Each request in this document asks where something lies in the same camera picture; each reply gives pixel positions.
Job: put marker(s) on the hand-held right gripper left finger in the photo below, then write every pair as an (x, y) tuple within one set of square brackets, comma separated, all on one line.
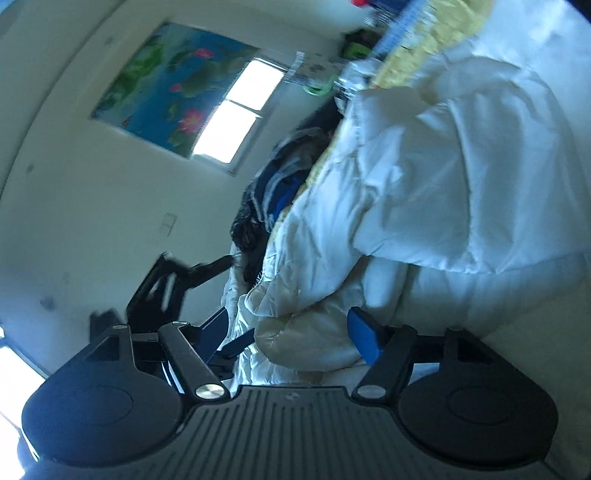
[(213, 333)]

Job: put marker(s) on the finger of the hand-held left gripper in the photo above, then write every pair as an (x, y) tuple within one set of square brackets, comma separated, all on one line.
[(162, 281)]

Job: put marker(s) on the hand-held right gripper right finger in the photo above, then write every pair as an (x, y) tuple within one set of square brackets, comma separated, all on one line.
[(364, 336)]

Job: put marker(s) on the white puffer jacket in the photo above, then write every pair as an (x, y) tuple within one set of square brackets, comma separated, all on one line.
[(415, 194)]

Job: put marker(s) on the pile of dark clothes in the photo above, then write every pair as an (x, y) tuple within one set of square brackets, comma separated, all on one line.
[(295, 152)]

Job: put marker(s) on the blue garment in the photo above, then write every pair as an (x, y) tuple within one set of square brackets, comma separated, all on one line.
[(277, 194)]

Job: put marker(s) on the window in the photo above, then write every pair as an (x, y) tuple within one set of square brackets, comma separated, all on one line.
[(235, 120)]

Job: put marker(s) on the green object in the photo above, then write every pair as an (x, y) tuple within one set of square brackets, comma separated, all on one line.
[(318, 87)]

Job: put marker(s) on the white printed pillow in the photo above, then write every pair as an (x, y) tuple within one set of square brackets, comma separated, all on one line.
[(314, 64)]

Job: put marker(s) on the yellow quilt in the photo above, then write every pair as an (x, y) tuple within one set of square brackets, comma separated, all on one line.
[(415, 60)]

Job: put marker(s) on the white wall switch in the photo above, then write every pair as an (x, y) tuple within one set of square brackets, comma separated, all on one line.
[(165, 227)]

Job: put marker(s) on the lotus wall poster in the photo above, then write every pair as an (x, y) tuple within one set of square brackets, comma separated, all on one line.
[(161, 83)]

